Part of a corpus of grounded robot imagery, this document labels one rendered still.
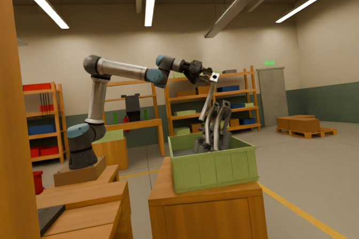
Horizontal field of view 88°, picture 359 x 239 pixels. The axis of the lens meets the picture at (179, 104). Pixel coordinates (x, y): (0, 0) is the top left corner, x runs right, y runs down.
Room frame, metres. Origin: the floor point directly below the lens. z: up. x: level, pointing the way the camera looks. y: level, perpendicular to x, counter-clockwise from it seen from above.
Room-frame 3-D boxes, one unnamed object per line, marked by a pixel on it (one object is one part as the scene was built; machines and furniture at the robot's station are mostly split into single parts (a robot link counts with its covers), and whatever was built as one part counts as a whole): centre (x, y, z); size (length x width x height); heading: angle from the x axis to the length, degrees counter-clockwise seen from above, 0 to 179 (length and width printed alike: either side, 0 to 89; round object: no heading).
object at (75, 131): (1.09, 0.60, 1.09); 0.13 x 0.12 x 0.14; 172
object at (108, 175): (1.09, 0.59, 0.83); 0.32 x 0.32 x 0.04; 8
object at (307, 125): (5.19, -3.33, 0.22); 1.20 x 0.81 x 0.44; 7
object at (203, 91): (6.18, -1.08, 1.12); 3.01 x 0.54 x 2.23; 102
